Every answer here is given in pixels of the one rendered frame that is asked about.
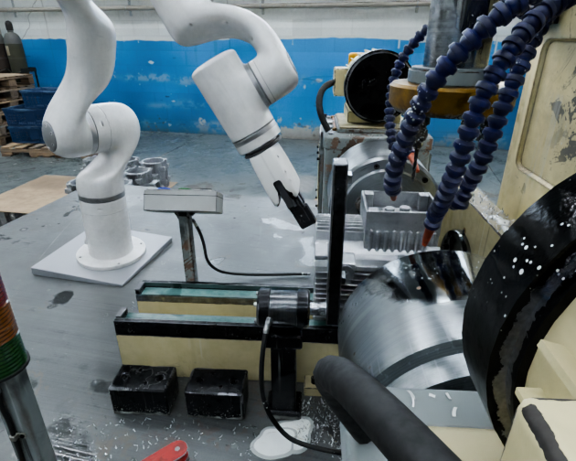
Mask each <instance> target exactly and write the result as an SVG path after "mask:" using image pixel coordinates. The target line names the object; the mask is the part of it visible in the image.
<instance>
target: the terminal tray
mask: <svg viewBox="0 0 576 461"><path fill-rule="evenodd" d="M367 192H371V194H368V193H367ZM422 193H424V194H427V195H422ZM432 201H433V197H432V195H431V194H430V192H401V193H399V195H398V196H397V199H396V200H395V201H392V200H391V198H390V196H388V195H387V194H386V193H385V191H366V190H362V191H361V203H360V215H361V218H362V221H363V228H364V240H363V245H364V249H367V250H368V252H370V251H371V249H375V251H376V252H378V251H379V250H382V251H384V252H386V251H387V250H390V251H391V252H394V251H395V250H398V252H402V251H405V252H406V253H409V252H410V251H413V252H414V253H417V252H418V251H421V252H424V249H425V247H426V246H422V240H423V235H424V231H425V227H424V225H423V222H424V220H425V219H426V218H427V217H426V212H427V211H428V209H429V207H430V206H431V204H432ZM371 208H375V209H371ZM442 222H443V221H441V227H442ZM441 227H440V229H439V230H436V231H435V232H434V234H433V235H432V237H431V239H430V241H429V242H428V244H427V246H438V240H439V236H440V233H441Z"/></svg>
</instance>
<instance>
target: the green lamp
mask: <svg viewBox="0 0 576 461"><path fill-rule="evenodd" d="M26 361H27V351H26V348H25V345H24V341H23V339H22V336H21V334H20V331H19V328H18V331H17V333H16V335H15V336H14V337H13V338H12V339H11V340H9V341H8V342H6V343H5V344H4V345H2V346H1V347H0V380H1V379H3V378H5V377H8V376H10V375H11V374H13V373H15V372H16V371H18V370H19V369H20V368H21V367H22V366H23V365H24V364H25V362H26Z"/></svg>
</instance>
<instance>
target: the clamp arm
mask: <svg viewBox="0 0 576 461"><path fill-rule="evenodd" d="M347 184H352V172H351V171H348V162H347V159H346V158H334V159H333V162H332V182H331V202H330V223H329V243H328V264H327V284H326V300H325V302H321V305H325V306H321V307H320V308H321V310H325V312H321V314H320V315H321V316H324V317H325V323H326V324H327V325H328V326H338V323H339V311H340V296H341V284H346V274H345V271H342V267H343V252H344V238H345V223H346V208H347Z"/></svg>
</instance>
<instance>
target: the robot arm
mask: <svg viewBox="0 0 576 461"><path fill-rule="evenodd" d="M150 1H151V2H152V4H153V6H154V8H155V10H156V12H157V14H158V15H159V16H160V18H161V20H162V22H163V23H164V25H165V28H166V29H167V31H168V33H169V34H170V36H171V37H172V39H173V40H174V41H175V42H176V43H177V44H179V45H180V46H183V47H194V46H197V45H200V44H204V43H207V42H210V41H214V40H218V39H224V38H235V39H239V40H242V41H245V42H247V43H249V44H251V45H252V46H253V47H254V49H255V50H256V52H257V57H256V58H255V59H253V60H252V61H250V62H249V63H247V64H243V63H242V62H241V60H240V58H239V56H238V54H237V53H236V51H235V50H234V49H229V50H226V51H223V52H221V53H219V54H218V55H217V56H215V57H213V58H212V59H209V60H208V61H206V62H205V63H203V64H202V65H201V66H199V67H198V68H197V69H196V70H195V71H194V72H193V74H192V79H193V81H194V82H195V83H196V85H197V87H198V88H199V90H200V92H201V93H202V95H203V96H204V98H205V100H206V101H207V103H208V105H209V107H210V108H211V110H212V111H213V113H214V114H215V115H216V117H217V118H218V120H219V122H220V124H221V125H222V127H223V129H224V130H225V132H226V133H227V135H228V137H229V139H230V140H231V142H232V143H233V144H234V146H235V147H236V149H237V151H238V152H239V154H240V155H245V154H246V155H245V156H244V157H245V159H250V161H251V164H252V166H253V168H254V171H255V172H256V174H257V176H258V178H259V180H260V181H261V184H262V185H263V187H264V189H265V191H266V192H267V194H268V196H269V198H270V200H271V201H272V204H273V205H274V206H275V207H278V206H279V205H280V202H281V198H282V199H283V201H284V203H285V204H286V206H287V208H288V209H289V210H290V211H291V212H292V214H293V216H294V218H295V219H296V221H297V223H298V224H299V226H300V228H301V229H302V230H303V229H305V228H307V227H309V226H311V225H313V224H315V223H316V218H315V215H314V213H313V212H312V211H311V209H310V208H309V206H308V204H307V202H306V203H305V200H304V197H303V195H302V193H301V191H300V190H299V187H300V179H299V177H298V175H297V173H296V172H295V170H294V168H293V165H292V164H291V162H290V160H289V159H288V157H287V155H286V154H285V152H284V151H283V149H282V147H281V146H280V145H279V143H278V142H279V140H281V138H282V137H281V135H280V134H278V133H279V132H280V131H281V130H280V128H279V126H278V123H276V122H275V120H274V118H273V117H272V114H271V112H270V110H269V106H270V105H271V104H273V103H274V102H277V101H278V100H280V99H281V98H282V97H284V96H285V95H287V94H288V93H290V92H291V91H293V90H294V89H295V87H296V86H297V84H298V73H297V71H296V68H295V66H294V64H293V62H292V60H291V58H290V57H289V54H288V53H287V51H286V49H285V48H284V46H283V43H282V42H281V40H280V39H279V38H278V36H277V35H276V33H275V32H274V31H273V30H272V28H271V27H270V26H269V25H268V24H267V23H266V22H265V21H264V20H263V19H261V18H260V17H259V16H257V15H255V14H253V13H252V12H251V11H248V10H246V9H244V8H241V7H237V6H234V5H225V4H220V3H213V2H211V1H210V0H150ZM57 2H58V3H59V6H60V8H61V10H62V12H63V15H64V17H65V22H66V33H67V67H66V71H65V75H64V77H63V80H62V82H61V83H60V85H59V87H58V89H57V91H56V92H55V94H54V96H53V98H52V99H51V101H50V103H49V105H48V108H47V109H46V112H45V115H44V118H43V122H42V128H41V131H42V135H43V140H44V142H45V144H46V146H47V147H48V149H49V150H50V151H51V152H52V153H54V154H55V155H58V156H61V157H66V158H75V157H81V156H86V155H93V154H98V155H97V156H96V157H95V158H94V159H93V160H92V161H91V162H90V163H89V164H88V165H87V166H86V167H85V168H84V169H82V170H81V171H80V172H79V174H78V175H77V177H76V189H77V193H78V198H79V203H80V211H81V216H82V220H83V225H84V230H85V234H86V236H85V240H84V243H85V244H84V245H82V246H81V247H80V248H79V249H78V251H77V253H76V259H77V262H78V263H79V265H81V266H82V267H85V268H87V269H91V270H97V271H106V270H114V269H119V268H123V267H125V266H128V265H130V264H133V263H135V262H137V261H138V260H140V259H141V258H142V257H143V256H144V254H145V251H146V248H145V244H144V242H143V241H142V240H140V239H139V238H136V237H134V236H132V234H131V227H130V221H129V214H128V208H127V200H126V194H125V187H124V180H123V174H124V169H125V168H126V166H127V164H128V162H129V160H130V158H131V156H132V155H133V152H134V150H135V148H136V146H137V144H138V141H139V138H140V124H139V121H138V119H137V116H136V115H135V113H134V112H133V110H132V109H131V108H129V107H128V106H126V105H125V104H122V103H119V102H105V103H96V104H92V103H93V102H94V100H95V99H96V98H97V97H98V96H99V95H100V94H101V93H102V92H103V91H104V90H105V88H106V87H107V86H108V84H109V82H110V80H111V78H112V74H113V71H114V65H115V55H116V33H115V29H114V26H113V24H112V22H111V20H110V19H109V18H108V17H107V16H106V15H105V14H104V13H103V12H102V11H101V10H100V8H99V7H97V6H96V5H95V4H94V3H93V2H92V1H91V0H57Z"/></svg>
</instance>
